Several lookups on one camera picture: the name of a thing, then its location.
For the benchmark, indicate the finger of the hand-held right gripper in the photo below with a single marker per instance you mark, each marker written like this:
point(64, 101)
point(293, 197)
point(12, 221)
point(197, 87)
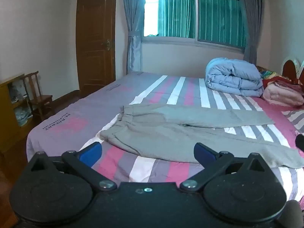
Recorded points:
point(300, 142)

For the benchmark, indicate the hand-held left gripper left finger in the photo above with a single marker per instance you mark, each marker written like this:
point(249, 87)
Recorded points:
point(91, 150)

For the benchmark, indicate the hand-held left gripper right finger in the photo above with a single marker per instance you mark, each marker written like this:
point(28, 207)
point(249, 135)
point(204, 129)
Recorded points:
point(204, 152)

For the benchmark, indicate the grey pants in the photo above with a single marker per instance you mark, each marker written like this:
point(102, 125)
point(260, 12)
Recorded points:
point(154, 133)

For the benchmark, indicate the striped pillow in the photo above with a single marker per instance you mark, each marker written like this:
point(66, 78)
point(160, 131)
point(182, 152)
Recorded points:
point(295, 118)

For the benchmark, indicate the bed with striped sheet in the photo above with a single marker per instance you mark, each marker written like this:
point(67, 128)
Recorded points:
point(71, 123)

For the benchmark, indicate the folded pink blanket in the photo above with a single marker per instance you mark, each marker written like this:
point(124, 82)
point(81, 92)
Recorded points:
point(282, 95)

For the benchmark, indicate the red patterned cloth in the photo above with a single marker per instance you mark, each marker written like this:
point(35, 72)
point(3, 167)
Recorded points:
point(273, 77)

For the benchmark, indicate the small wooden chair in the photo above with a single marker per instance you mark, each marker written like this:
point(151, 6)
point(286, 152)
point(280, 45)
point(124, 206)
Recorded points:
point(41, 99)

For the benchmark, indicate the red wooden headboard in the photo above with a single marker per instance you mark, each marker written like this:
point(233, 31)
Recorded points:
point(289, 68)

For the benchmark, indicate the folded light blue quilt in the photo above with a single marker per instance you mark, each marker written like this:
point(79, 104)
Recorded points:
point(232, 76)

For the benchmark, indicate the yellow wooden cabinet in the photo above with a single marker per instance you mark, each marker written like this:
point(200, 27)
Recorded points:
point(7, 123)

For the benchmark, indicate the grey curtain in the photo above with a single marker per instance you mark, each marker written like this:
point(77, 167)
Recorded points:
point(254, 28)
point(134, 52)

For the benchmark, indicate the brass door lock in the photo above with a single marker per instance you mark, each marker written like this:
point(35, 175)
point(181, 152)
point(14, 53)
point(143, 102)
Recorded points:
point(108, 44)

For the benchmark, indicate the sliding glass window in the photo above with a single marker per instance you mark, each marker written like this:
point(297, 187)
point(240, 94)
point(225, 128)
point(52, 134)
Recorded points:
point(213, 16)

